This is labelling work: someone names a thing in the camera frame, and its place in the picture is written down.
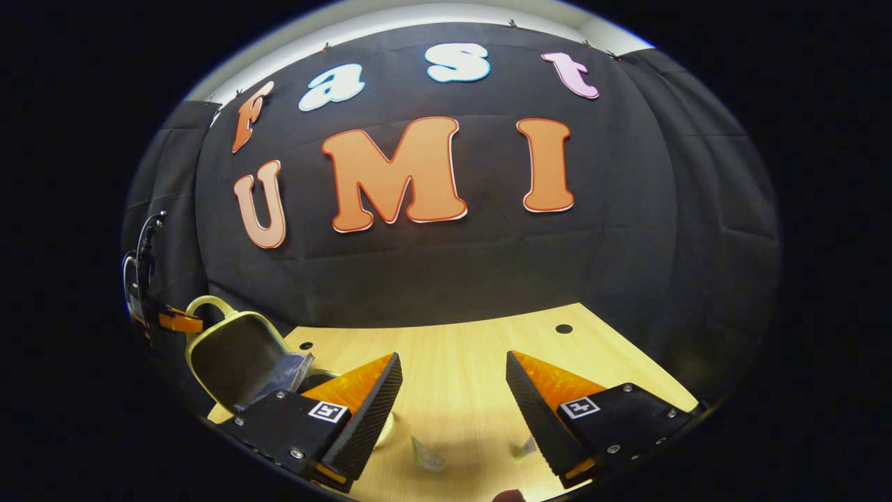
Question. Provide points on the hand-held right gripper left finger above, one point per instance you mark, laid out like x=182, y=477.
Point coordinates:
x=373, y=411

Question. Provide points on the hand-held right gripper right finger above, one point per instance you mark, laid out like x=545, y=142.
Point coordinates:
x=533, y=411

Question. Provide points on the pale yellow suitcase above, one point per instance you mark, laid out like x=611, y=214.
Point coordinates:
x=233, y=359

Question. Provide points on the white tube with green cap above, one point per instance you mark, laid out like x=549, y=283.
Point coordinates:
x=525, y=448

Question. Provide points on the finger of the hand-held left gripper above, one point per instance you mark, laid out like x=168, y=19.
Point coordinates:
x=180, y=322

